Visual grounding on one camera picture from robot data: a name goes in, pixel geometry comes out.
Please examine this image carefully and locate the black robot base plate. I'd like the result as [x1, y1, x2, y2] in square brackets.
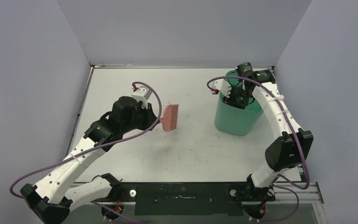
[97, 182, 275, 216]

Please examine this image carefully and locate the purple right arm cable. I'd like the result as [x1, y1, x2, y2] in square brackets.
[206, 76, 310, 190]

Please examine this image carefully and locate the pink hand broom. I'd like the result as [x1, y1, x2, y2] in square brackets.
[159, 104, 179, 132]

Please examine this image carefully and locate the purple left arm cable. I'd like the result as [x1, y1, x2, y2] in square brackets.
[9, 81, 163, 198]

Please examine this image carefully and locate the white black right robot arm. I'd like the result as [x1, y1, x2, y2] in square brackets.
[222, 63, 313, 200]

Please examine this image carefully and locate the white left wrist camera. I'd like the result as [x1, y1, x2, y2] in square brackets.
[131, 86, 152, 109]

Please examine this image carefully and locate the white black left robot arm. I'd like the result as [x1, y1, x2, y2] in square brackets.
[20, 96, 159, 224]

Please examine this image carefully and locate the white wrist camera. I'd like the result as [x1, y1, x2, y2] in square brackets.
[212, 79, 232, 98]
[131, 86, 152, 109]

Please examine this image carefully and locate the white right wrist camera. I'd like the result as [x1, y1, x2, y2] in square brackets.
[212, 79, 232, 98]

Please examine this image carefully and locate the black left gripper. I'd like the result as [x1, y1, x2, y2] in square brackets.
[122, 101, 159, 133]

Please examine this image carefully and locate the green plastic waste bin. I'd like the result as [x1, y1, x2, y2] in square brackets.
[214, 70, 264, 137]

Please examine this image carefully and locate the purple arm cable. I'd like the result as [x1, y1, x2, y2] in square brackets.
[206, 76, 310, 190]
[9, 81, 163, 198]

